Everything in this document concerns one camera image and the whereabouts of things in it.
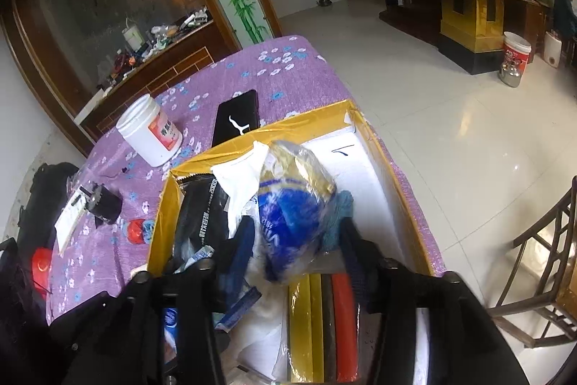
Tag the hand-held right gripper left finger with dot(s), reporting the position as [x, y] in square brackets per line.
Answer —
[241, 252]

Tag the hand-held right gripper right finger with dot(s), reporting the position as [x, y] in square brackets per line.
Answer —
[357, 265]

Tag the blue knitted cloth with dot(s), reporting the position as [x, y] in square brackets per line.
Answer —
[340, 209]

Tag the blue gold plastic bag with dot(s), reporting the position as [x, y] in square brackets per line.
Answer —
[293, 213]

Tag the yellow cardboard box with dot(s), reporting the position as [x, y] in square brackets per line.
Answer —
[288, 125]

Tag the black pouch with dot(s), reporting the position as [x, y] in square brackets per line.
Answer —
[203, 213]

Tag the blue packet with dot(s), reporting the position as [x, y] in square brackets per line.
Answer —
[239, 308]

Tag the gold red striped box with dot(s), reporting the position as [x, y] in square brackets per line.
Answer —
[315, 322]

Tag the black phone box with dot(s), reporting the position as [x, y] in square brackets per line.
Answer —
[234, 110]

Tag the black electric motor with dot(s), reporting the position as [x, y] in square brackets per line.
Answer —
[106, 207]

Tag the white plastic jar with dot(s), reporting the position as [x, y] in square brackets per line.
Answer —
[144, 132]

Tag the white paper sheet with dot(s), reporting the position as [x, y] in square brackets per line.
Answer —
[67, 222]

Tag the purple floral tablecloth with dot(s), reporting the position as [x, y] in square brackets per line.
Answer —
[293, 69]

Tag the wooden chair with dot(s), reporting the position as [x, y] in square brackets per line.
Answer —
[541, 322]

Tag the black bag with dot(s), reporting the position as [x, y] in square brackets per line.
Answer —
[40, 195]

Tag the black plastic device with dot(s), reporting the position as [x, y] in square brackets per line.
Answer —
[18, 290]

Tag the pile of shelf clutter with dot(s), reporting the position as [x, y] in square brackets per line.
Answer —
[153, 37]

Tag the metal kettle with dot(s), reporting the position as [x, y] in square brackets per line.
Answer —
[510, 76]

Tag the white red bucket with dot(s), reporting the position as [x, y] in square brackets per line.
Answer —
[517, 51]

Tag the white floor appliance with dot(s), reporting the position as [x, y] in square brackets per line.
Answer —
[553, 49]

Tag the wooden side cabinet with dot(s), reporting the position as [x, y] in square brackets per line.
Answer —
[525, 19]

